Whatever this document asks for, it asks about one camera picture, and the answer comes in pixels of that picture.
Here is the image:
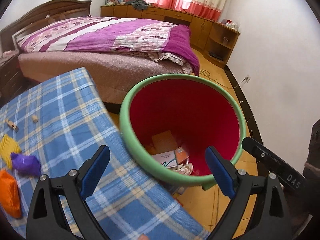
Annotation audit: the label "orange foam net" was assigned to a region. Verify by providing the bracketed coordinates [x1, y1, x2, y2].
[0, 169, 21, 218]

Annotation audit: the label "purple wrapper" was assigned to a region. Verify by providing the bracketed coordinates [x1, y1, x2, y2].
[10, 153, 41, 177]

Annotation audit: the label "cream plastic bag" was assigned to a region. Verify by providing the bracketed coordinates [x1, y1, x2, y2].
[170, 163, 193, 176]

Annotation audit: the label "orange cardboard box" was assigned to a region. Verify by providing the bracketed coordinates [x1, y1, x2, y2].
[174, 147, 189, 165]

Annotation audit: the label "white teal medicine box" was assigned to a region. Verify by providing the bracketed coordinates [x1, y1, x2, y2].
[152, 151, 178, 168]

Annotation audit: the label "person left hand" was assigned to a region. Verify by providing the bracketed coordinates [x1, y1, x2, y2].
[138, 234, 149, 240]

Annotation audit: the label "blue plaid table cloth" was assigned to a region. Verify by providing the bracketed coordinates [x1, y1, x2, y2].
[1, 68, 209, 239]

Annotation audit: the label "far small peanut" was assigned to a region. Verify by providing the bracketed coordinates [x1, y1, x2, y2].
[31, 115, 39, 123]

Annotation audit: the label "wooden clothespin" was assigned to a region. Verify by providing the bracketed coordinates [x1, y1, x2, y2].
[5, 119, 18, 132]

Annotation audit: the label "red bucket green rim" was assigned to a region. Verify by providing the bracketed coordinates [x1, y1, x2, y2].
[120, 74, 246, 190]

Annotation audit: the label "dark wooden nightstand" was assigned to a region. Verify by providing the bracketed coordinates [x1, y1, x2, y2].
[1, 53, 26, 102]

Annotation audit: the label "wooden bed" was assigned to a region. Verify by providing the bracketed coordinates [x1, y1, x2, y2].
[1, 0, 200, 104]

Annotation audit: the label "long wooden cabinet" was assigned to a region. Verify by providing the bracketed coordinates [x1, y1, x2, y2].
[100, 3, 241, 69]

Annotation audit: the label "folded cloth on nightstand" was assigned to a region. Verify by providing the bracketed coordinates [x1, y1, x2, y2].
[0, 50, 19, 64]

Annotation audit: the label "purple floral quilt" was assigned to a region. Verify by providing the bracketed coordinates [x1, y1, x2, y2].
[16, 16, 200, 75]

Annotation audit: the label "dark clothes on cabinet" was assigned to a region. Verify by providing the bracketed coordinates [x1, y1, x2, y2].
[125, 0, 150, 11]

